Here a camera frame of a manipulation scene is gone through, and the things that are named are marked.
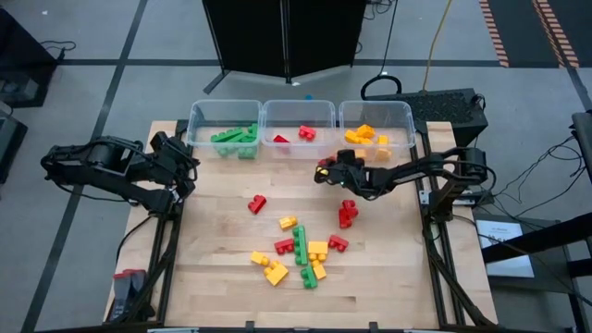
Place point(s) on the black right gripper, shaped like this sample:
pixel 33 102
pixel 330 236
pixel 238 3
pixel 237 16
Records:
pixel 351 173

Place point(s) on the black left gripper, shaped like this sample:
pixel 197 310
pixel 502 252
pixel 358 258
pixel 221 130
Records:
pixel 173 155

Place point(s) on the yellow toy building block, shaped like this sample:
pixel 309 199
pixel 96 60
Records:
pixel 287 223
pixel 259 257
pixel 366 131
pixel 351 137
pixel 383 139
pixel 319 271

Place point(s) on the small yellow one-stud block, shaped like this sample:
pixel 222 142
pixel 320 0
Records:
pixel 383 154

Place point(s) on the green toy building block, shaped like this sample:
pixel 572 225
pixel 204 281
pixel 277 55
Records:
pixel 247 152
pixel 309 277
pixel 225 150
pixel 252 131

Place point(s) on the large yellow building block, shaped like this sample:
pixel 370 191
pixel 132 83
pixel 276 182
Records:
pixel 276 274
pixel 317 248

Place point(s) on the long green building block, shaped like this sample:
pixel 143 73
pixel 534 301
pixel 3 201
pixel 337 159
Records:
pixel 300 245
pixel 226 136

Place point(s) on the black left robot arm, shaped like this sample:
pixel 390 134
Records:
pixel 92 159

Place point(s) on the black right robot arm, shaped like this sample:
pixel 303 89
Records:
pixel 416 172

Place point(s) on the clear plastic bin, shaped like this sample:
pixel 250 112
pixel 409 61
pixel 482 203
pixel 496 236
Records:
pixel 208 111
pixel 296 113
pixel 393 113

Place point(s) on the small blue object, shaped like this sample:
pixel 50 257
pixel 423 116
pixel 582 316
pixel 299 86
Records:
pixel 308 97

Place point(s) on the grey clamp with red top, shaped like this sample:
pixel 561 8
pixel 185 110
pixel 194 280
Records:
pixel 139 284
pixel 121 296

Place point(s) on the black perforated computer case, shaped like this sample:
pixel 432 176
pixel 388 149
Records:
pixel 430 111

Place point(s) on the black divider panel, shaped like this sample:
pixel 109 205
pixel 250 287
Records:
pixel 324 32
pixel 245 32

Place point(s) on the black equipment box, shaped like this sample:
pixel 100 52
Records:
pixel 9 148

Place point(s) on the white printed sheet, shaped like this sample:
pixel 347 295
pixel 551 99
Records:
pixel 504 259

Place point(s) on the black cabinet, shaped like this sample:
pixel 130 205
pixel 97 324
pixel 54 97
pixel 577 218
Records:
pixel 23 51

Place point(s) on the black metal beam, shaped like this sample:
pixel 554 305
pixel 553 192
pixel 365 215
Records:
pixel 546 236

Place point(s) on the black mat with orange stripes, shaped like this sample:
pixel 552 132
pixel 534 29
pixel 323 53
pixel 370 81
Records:
pixel 532 28

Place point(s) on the black table edge rail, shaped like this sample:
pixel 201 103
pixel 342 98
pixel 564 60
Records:
pixel 277 330

